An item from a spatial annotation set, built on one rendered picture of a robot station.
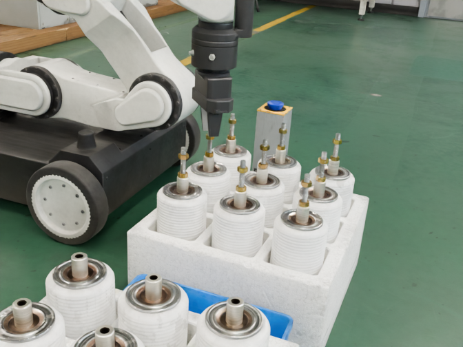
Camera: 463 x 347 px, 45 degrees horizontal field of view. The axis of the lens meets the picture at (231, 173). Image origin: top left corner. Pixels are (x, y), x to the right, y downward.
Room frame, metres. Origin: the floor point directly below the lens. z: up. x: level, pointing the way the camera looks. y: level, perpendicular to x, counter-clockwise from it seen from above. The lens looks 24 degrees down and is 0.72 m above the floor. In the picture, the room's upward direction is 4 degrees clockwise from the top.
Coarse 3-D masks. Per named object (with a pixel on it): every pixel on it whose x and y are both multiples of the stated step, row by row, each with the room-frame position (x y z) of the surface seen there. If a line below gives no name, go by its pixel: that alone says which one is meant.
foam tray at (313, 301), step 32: (352, 224) 0.99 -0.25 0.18; (128, 256) 0.91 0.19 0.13; (160, 256) 0.88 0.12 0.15; (192, 256) 0.86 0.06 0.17; (224, 256) 0.84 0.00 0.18; (256, 256) 0.85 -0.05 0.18; (352, 256) 1.01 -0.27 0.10; (224, 288) 0.83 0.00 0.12; (256, 288) 0.81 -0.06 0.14; (288, 288) 0.79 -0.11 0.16; (320, 288) 0.77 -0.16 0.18; (320, 320) 0.77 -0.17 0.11
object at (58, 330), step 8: (56, 312) 0.58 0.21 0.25; (56, 320) 0.56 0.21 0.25; (56, 328) 0.55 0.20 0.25; (64, 328) 0.56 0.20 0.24; (48, 336) 0.53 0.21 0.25; (56, 336) 0.54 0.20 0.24; (64, 336) 0.56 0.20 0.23; (0, 344) 0.51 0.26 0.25; (8, 344) 0.51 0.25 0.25; (16, 344) 0.51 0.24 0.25; (24, 344) 0.51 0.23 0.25; (32, 344) 0.52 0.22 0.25; (40, 344) 0.52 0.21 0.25; (48, 344) 0.52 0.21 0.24; (56, 344) 0.54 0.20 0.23; (64, 344) 0.55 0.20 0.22
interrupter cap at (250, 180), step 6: (252, 174) 1.05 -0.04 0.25; (270, 174) 1.05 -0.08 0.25; (246, 180) 1.01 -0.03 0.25; (252, 180) 1.02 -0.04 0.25; (270, 180) 1.02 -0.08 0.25; (276, 180) 1.02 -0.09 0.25; (252, 186) 0.99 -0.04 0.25; (258, 186) 0.99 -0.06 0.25; (264, 186) 0.99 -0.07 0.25; (270, 186) 1.00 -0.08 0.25; (276, 186) 1.00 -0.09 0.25
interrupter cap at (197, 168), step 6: (198, 162) 1.09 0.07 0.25; (216, 162) 1.09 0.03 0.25; (192, 168) 1.06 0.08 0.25; (198, 168) 1.06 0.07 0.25; (216, 168) 1.07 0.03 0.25; (222, 168) 1.07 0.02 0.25; (198, 174) 1.03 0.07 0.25; (204, 174) 1.03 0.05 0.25; (210, 174) 1.03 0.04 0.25; (216, 174) 1.03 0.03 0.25; (222, 174) 1.04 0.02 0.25
